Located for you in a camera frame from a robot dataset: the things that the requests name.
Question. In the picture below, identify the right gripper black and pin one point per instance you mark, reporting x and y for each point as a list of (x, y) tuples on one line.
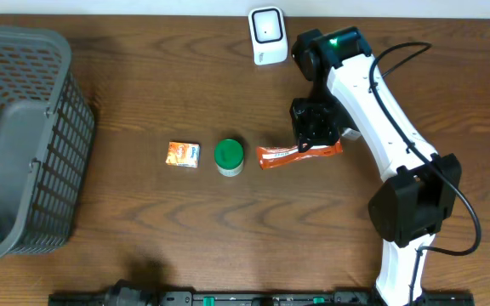
[(330, 133)]

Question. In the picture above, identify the orange Top chocolate bar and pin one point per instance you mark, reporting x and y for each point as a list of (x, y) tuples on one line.
[(270, 157)]

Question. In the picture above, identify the green lid jar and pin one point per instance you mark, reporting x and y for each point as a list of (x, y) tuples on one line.
[(229, 157)]

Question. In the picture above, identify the orange small box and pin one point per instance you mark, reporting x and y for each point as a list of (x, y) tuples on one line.
[(183, 154)]

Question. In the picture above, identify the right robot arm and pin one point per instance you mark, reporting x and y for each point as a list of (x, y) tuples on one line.
[(350, 99)]

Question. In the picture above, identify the white barcode scanner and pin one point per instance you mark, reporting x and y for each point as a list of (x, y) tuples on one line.
[(268, 35)]

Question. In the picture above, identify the grey plastic basket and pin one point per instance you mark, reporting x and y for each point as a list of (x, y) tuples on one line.
[(46, 135)]

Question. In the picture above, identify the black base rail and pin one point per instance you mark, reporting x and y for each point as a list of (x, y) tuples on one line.
[(123, 293)]

